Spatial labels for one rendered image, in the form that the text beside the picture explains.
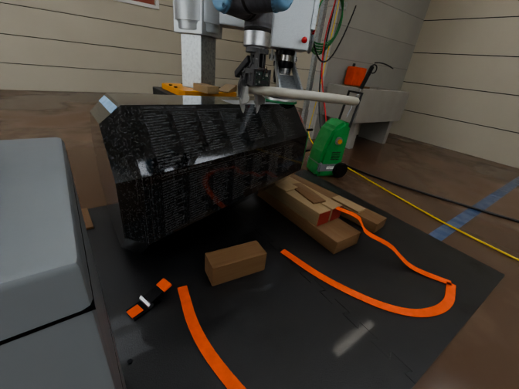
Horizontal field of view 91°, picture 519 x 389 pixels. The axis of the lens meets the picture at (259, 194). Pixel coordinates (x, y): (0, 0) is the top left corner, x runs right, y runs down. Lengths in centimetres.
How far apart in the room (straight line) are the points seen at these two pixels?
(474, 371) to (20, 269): 150
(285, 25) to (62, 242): 156
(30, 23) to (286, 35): 627
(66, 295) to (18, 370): 8
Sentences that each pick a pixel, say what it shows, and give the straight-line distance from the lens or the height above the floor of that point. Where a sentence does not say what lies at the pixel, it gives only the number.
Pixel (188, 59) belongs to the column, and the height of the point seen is 98.
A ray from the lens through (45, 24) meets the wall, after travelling 742.
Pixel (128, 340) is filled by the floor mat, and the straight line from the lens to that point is 124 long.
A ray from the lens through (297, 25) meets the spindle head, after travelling 170.
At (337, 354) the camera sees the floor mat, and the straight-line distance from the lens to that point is 124.
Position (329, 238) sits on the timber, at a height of 10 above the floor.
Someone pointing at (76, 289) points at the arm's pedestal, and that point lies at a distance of 29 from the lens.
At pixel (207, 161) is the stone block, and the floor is 59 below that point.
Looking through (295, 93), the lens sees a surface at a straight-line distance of 90.
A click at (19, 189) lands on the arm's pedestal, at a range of 42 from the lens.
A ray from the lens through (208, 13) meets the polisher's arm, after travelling 220.
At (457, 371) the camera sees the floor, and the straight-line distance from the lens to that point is 148.
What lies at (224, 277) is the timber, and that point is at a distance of 134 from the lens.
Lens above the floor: 102
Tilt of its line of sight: 27 degrees down
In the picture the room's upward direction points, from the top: 7 degrees clockwise
